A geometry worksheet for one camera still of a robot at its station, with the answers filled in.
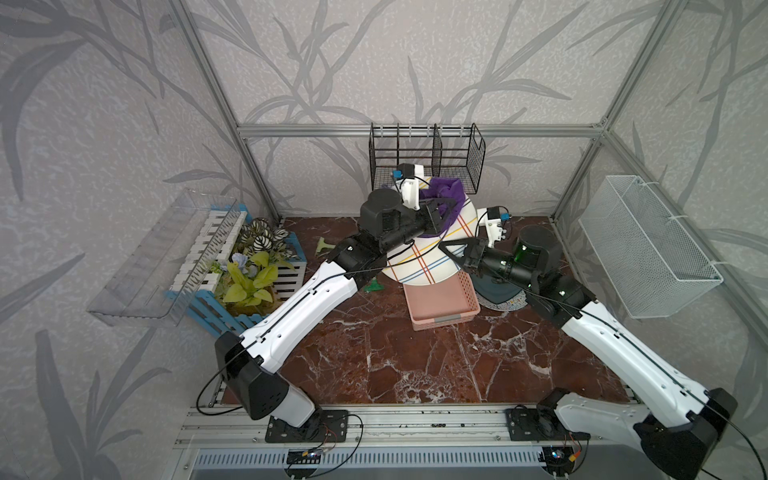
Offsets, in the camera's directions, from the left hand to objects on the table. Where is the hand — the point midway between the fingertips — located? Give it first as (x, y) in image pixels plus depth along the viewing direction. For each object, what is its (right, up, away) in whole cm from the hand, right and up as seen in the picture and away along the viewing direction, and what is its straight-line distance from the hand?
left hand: (457, 204), depth 62 cm
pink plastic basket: (+1, -28, +31) cm, 42 cm away
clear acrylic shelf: (-68, -17, +6) cm, 70 cm away
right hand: (-4, -9, 0) cm, 10 cm away
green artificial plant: (-51, -16, +15) cm, 56 cm away
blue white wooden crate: (-58, -28, +15) cm, 66 cm away
